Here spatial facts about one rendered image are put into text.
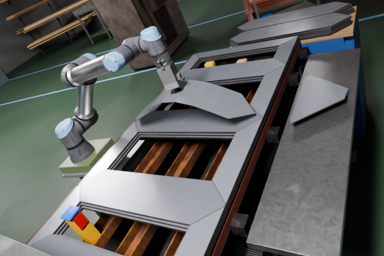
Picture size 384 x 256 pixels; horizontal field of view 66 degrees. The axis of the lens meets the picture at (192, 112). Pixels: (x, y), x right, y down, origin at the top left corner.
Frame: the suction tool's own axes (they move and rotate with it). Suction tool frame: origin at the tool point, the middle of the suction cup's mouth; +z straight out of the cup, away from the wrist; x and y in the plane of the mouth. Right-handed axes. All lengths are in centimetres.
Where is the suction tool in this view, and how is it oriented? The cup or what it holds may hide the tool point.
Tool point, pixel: (178, 93)
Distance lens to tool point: 137.6
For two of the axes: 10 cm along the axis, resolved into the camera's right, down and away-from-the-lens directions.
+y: 0.6, -5.5, 8.3
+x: -9.3, 2.7, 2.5
